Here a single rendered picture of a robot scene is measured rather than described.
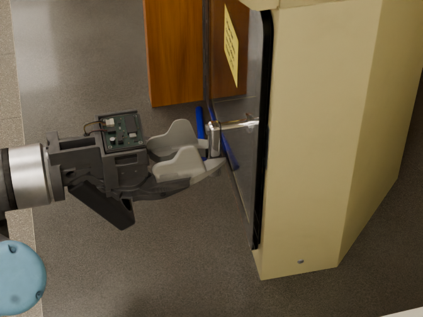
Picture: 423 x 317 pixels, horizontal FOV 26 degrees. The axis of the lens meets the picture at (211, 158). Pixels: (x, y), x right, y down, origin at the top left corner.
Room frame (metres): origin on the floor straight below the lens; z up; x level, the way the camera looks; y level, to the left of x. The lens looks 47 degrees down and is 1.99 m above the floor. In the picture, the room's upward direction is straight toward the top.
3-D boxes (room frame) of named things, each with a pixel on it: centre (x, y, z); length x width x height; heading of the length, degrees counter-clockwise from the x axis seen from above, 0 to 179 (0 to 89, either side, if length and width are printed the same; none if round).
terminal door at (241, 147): (0.89, -0.03, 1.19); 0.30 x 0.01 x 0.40; 12
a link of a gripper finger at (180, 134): (0.79, 0.03, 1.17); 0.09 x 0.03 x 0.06; 106
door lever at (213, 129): (0.78, -0.02, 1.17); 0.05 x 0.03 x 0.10; 102
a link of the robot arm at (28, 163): (0.73, 0.21, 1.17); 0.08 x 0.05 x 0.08; 12
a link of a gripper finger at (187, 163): (0.75, 0.03, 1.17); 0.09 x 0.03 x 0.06; 98
